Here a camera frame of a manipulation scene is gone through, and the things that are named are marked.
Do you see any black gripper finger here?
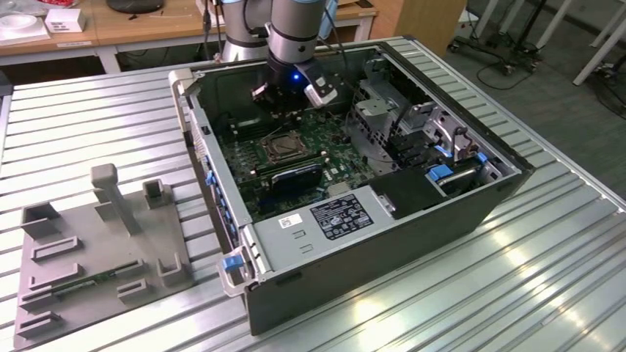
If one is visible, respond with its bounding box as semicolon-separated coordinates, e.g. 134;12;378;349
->
248;84;270;105

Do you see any silver CPU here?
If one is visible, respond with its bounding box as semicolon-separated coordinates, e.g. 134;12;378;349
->
270;136;301;154

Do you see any metal socket cover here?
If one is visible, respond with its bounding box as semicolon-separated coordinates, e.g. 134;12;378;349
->
261;131;313;163

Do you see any CPU socket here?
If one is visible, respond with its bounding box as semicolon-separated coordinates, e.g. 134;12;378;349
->
258;130;314;163

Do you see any grey metal drive cage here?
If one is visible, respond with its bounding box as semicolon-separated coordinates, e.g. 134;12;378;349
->
349;78;408;164

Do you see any green motherboard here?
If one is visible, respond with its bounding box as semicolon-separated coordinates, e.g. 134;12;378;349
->
217;109;377;221

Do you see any black expansion card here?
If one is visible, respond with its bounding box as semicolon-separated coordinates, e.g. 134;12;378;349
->
256;163;324;217

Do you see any wooden desk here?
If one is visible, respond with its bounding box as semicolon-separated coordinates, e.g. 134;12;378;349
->
0;0;380;76

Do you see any wooden cabinet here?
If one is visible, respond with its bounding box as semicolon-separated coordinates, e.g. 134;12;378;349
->
393;0;467;59

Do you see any black round object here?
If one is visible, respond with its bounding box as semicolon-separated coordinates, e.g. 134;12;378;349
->
105;0;165;14

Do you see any black plastic shroud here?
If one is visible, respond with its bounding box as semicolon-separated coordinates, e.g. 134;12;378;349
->
368;170;449;220

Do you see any silver power supply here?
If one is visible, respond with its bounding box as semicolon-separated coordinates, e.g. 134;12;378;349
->
242;185;397;280

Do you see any white cardboard box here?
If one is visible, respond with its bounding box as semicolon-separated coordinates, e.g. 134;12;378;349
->
42;9;89;34

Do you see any grey parts rack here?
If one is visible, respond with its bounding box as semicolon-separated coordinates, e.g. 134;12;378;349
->
13;163;196;349

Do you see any white bowl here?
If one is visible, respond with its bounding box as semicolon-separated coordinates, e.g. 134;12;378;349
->
0;12;50;41

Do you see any open PC case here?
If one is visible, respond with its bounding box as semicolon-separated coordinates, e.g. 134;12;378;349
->
168;35;535;337

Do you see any black rolling stand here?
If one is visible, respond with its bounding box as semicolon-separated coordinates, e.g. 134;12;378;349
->
448;0;548;76

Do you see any green RAM stick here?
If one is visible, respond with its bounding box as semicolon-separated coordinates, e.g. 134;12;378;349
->
45;262;148;300

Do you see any white table leg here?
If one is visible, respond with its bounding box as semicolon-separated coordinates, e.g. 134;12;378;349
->
571;0;626;87

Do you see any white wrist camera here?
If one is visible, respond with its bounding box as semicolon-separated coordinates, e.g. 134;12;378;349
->
292;64;338;109

